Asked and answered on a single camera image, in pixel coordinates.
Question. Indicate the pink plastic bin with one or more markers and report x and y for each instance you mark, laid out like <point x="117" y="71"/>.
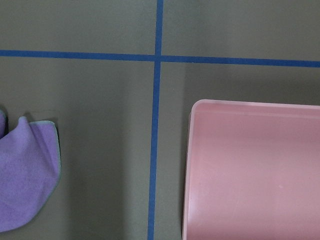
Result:
<point x="252" y="172"/>

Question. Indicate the purple microfiber cloth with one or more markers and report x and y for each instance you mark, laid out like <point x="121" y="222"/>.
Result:
<point x="30" y="169"/>

